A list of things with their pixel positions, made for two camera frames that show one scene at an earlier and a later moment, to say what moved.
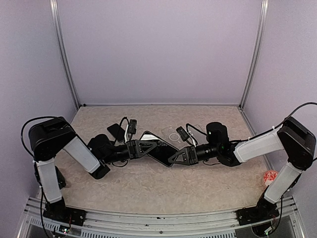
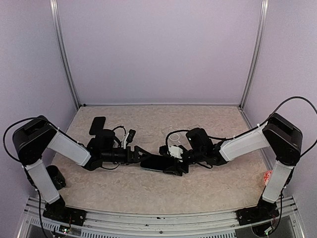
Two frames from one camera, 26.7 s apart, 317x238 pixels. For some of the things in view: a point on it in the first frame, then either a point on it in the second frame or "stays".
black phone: x=163 y=151 to x=97 y=125
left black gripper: x=135 y=148 to x=135 y=155
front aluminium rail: x=36 y=225 stays
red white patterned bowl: x=269 y=176 stays
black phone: x=117 y=132 to x=157 y=162
